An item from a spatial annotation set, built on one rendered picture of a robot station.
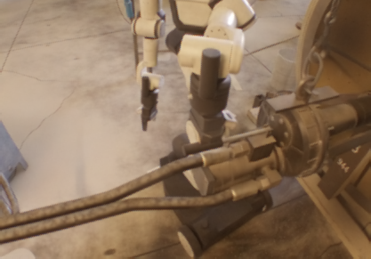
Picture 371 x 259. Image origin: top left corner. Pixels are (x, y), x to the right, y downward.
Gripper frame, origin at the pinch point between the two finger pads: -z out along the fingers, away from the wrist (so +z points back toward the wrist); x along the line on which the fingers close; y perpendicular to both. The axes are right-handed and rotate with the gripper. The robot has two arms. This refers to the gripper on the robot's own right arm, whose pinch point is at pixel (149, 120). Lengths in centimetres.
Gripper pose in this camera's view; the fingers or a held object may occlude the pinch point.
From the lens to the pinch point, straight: 133.6
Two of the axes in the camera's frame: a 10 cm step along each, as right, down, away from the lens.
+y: 9.5, 2.3, -2.2
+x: -3.1, 4.7, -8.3
